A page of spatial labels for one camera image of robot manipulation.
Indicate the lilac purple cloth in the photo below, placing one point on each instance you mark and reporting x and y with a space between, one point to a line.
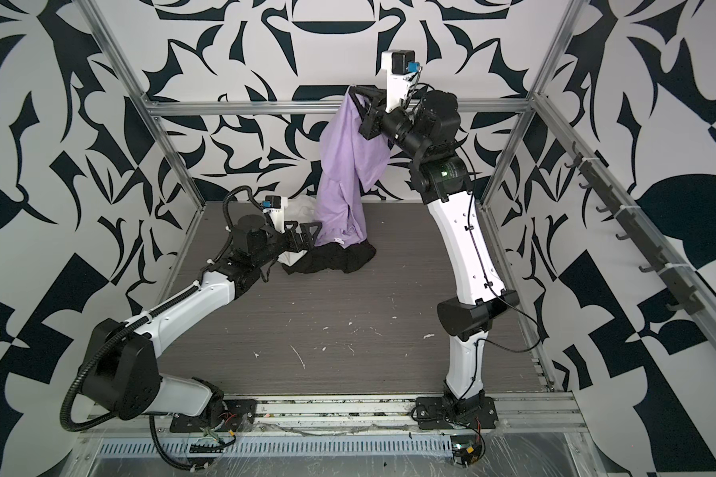
350 165

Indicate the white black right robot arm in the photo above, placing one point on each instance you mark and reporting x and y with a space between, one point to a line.
426 133

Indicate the aluminium back frame bar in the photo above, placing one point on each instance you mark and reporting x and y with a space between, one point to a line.
200 108

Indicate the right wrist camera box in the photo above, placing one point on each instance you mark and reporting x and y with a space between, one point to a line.
402 74

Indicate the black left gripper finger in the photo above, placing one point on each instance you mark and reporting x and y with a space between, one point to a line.
302 244
305 232

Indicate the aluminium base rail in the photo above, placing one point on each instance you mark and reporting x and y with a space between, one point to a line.
356 414

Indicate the black cloth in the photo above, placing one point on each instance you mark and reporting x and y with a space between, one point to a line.
333 256

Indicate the wall hook rail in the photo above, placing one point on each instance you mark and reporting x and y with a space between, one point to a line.
638 229

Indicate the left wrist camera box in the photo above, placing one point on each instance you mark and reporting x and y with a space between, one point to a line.
274 209

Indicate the aluminium corner frame post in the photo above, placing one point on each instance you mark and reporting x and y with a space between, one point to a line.
558 47

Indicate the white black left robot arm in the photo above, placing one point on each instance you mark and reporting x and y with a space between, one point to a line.
120 379

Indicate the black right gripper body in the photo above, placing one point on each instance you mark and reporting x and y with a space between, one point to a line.
387 125

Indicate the white slotted cable duct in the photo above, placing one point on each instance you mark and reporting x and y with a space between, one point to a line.
316 446

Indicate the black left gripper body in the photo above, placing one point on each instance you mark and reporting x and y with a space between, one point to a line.
280 242

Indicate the white cloth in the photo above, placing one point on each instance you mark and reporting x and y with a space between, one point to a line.
302 210

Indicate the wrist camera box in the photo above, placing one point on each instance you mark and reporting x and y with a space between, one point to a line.
274 209
402 74

